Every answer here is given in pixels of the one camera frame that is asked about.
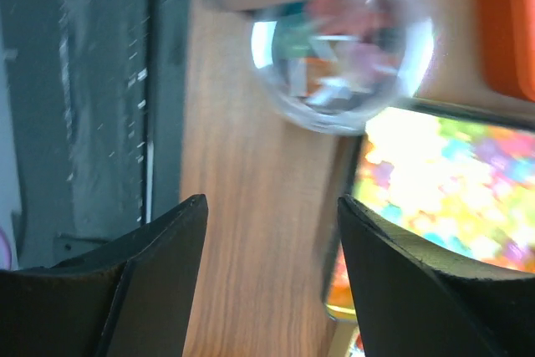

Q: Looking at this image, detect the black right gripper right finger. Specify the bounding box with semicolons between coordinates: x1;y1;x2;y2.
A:
338;196;534;356

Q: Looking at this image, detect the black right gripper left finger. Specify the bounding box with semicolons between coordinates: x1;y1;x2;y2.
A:
1;194;208;356

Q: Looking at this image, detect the black tin of star candies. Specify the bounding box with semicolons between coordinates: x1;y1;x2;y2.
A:
321;97;535;323

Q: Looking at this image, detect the clear glass jar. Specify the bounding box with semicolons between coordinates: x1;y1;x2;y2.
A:
250;0;434;135

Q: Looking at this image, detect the orange box of lollipops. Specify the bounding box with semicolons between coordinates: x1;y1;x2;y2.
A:
475;0;534;102

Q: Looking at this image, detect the gold tin of lollipops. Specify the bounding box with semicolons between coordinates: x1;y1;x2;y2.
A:
328;321;365;357

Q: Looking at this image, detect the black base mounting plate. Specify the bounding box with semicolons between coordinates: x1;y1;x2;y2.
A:
1;0;190;270

